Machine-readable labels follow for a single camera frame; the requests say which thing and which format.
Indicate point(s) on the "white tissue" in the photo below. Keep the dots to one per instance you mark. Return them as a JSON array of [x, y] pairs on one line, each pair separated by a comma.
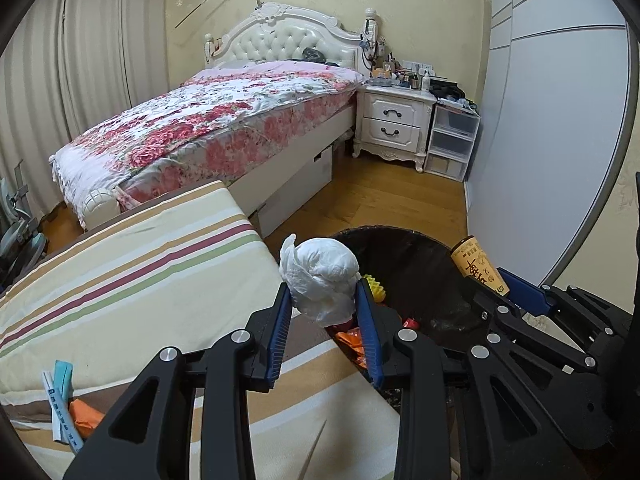
[[321, 274]]

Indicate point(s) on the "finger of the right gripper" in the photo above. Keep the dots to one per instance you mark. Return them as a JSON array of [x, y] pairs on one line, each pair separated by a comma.
[[498, 314], [527, 296]]

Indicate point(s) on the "grey desk chair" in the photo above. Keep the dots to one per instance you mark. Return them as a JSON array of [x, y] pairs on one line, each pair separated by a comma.
[[23, 245]]

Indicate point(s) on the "striped bed sheet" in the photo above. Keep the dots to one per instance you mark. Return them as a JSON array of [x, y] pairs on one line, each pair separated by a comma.
[[184, 273]]

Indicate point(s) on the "orange wrapper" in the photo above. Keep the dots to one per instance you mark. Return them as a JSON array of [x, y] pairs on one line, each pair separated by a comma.
[[350, 342]]

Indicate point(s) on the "red label dark bottle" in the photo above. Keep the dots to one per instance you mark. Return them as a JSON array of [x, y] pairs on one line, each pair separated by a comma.
[[411, 324]]

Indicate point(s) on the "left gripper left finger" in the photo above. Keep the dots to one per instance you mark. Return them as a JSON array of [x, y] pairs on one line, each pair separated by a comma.
[[147, 432]]

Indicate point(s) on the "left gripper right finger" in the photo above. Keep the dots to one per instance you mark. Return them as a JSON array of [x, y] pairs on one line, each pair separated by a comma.
[[425, 373]]

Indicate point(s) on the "pink floral quilt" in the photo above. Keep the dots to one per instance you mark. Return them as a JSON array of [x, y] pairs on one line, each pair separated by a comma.
[[220, 124]]

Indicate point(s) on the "white storage box under bed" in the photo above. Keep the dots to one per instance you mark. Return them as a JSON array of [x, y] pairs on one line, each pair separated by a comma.
[[295, 193]]

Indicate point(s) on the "small orange paper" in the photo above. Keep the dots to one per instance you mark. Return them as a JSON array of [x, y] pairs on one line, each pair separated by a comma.
[[85, 418]]

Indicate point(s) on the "white wardrobe door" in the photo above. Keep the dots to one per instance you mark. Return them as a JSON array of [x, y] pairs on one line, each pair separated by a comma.
[[560, 86]]

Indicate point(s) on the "yellow label brown bottle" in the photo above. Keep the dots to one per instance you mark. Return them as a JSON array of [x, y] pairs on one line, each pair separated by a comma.
[[471, 260]]

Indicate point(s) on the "black trash bin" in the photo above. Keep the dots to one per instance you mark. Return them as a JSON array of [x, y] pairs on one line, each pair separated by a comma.
[[422, 284]]

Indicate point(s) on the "teal and white sachet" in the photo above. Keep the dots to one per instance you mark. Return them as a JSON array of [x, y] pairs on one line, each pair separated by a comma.
[[62, 377]]

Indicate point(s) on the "clear plastic drawer unit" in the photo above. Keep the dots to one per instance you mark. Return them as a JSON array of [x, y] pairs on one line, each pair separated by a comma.
[[451, 142]]

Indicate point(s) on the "white nightstand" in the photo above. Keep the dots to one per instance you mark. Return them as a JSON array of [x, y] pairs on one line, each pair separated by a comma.
[[394, 124]]

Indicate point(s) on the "light blue printed box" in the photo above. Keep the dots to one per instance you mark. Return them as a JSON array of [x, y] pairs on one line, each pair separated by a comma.
[[62, 414]]

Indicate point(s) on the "yellow foam fruit net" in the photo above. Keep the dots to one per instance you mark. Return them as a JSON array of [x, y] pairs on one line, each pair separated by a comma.
[[377, 290]]

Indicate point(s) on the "white tufted bed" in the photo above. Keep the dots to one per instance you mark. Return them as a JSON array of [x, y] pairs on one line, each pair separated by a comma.
[[272, 32]]

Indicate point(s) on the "beige curtain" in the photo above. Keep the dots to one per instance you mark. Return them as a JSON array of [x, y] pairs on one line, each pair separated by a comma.
[[69, 65]]

